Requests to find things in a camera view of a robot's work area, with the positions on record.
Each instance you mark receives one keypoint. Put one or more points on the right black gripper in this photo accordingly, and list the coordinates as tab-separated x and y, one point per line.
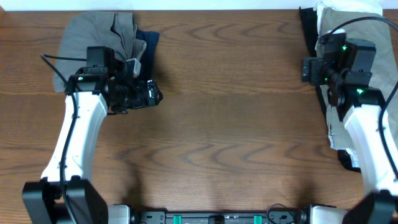
311	67

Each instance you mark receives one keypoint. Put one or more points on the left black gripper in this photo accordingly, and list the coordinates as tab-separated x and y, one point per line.
140	99

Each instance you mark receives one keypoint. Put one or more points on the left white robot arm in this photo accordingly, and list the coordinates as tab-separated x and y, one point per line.
64	193

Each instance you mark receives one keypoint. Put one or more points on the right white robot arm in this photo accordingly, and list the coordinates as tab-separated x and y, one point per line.
361	109

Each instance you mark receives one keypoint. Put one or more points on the black garment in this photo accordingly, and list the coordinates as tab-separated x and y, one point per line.
308	19

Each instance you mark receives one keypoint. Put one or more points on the folded navy garment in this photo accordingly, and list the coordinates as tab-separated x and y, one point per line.
147	60

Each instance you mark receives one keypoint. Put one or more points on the folded grey garment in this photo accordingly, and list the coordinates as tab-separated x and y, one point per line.
116	30

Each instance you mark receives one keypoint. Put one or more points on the white printed t-shirt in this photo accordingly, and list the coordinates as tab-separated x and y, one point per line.
368	6

